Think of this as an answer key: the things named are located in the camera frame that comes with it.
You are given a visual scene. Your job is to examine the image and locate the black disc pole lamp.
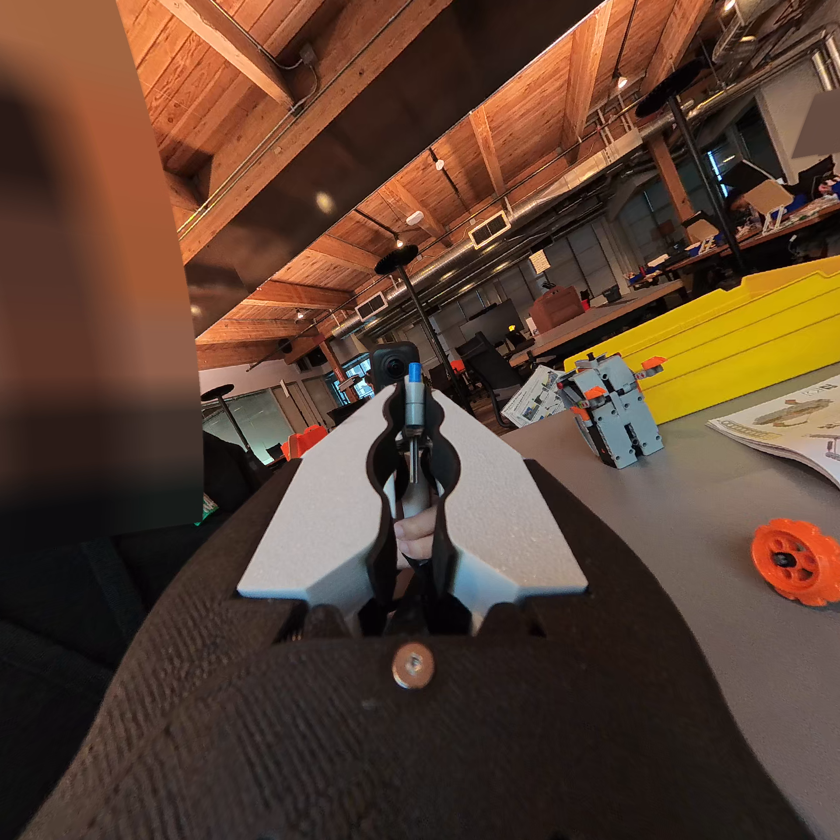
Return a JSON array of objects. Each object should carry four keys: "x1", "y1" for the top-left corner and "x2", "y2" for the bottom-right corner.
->
[{"x1": 374, "y1": 244, "x2": 450, "y2": 368}]

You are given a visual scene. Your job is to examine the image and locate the grey brick robot model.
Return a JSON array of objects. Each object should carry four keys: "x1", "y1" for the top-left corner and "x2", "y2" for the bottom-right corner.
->
[{"x1": 556, "y1": 352, "x2": 667, "y2": 470}]

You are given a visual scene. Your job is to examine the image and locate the silver ventilation duct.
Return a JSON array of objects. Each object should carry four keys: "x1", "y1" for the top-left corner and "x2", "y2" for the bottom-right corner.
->
[{"x1": 328, "y1": 128, "x2": 647, "y2": 342}]

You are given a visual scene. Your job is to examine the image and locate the grey angled beam blue pins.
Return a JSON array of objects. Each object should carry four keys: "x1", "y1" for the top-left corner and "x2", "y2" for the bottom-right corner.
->
[{"x1": 402, "y1": 363, "x2": 429, "y2": 485}]

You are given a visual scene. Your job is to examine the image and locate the yellow storage bin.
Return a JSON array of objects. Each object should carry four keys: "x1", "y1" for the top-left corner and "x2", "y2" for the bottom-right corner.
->
[{"x1": 563, "y1": 256, "x2": 840, "y2": 424}]

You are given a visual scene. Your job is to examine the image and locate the small white leaflet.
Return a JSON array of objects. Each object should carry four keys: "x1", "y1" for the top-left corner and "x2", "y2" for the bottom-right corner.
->
[{"x1": 500, "y1": 365, "x2": 567, "y2": 429}]

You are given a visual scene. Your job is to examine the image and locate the black monitor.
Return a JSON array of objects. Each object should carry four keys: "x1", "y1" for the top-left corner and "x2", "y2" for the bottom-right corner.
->
[{"x1": 459, "y1": 298, "x2": 526, "y2": 342}]

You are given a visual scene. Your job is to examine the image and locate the person's left hand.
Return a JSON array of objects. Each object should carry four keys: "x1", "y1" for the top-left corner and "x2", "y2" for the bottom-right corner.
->
[{"x1": 394, "y1": 507, "x2": 437, "y2": 571}]

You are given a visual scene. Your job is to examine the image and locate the wooden workbench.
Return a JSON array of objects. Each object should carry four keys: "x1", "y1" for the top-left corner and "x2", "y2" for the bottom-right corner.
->
[{"x1": 508, "y1": 281, "x2": 686, "y2": 368}]

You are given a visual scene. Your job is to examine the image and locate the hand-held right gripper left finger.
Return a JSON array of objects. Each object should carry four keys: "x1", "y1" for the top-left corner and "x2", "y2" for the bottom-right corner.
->
[{"x1": 236, "y1": 381, "x2": 403, "y2": 634}]

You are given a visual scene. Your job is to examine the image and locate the orange wheel beam assembly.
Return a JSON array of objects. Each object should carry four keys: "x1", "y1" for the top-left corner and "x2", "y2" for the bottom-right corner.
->
[{"x1": 751, "y1": 518, "x2": 840, "y2": 606}]

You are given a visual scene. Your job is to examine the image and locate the open instruction booklet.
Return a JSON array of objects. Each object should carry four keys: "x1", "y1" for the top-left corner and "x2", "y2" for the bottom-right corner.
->
[{"x1": 705, "y1": 377, "x2": 840, "y2": 490}]

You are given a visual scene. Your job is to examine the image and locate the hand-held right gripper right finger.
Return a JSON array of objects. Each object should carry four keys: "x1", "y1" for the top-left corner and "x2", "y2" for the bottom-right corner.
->
[{"x1": 428, "y1": 388, "x2": 589, "y2": 626}]

